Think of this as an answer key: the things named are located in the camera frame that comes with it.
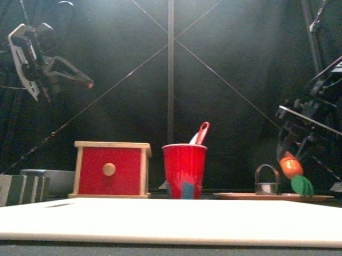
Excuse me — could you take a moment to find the thin diagonal brace wire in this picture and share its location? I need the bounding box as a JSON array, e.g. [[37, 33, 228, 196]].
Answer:
[[0, 0, 226, 176], [127, 0, 286, 131]]

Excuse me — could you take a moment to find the red and white spoon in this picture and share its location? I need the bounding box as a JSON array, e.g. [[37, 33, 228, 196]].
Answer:
[[188, 121, 211, 146]]

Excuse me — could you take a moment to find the orange toy carrot green leaf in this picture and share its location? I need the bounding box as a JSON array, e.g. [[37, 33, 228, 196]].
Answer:
[[278, 150, 315, 197]]

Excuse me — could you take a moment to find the red wooden drawer box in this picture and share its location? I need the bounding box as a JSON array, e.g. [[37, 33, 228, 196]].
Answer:
[[68, 140, 154, 200]]

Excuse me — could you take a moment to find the vertical metal frame pole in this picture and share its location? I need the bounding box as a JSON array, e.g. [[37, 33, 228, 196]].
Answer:
[[166, 0, 175, 145]]

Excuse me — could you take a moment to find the white cutting board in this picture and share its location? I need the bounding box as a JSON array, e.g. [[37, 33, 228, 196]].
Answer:
[[0, 197, 342, 250]]

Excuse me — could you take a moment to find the grey box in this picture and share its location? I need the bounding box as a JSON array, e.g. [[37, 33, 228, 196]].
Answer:
[[19, 168, 76, 198]]

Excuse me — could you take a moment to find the red plastic cup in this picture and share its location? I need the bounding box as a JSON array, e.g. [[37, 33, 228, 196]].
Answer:
[[160, 143, 210, 200]]

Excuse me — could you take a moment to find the wooden plate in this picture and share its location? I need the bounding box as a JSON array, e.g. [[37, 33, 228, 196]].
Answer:
[[212, 192, 335, 204]]

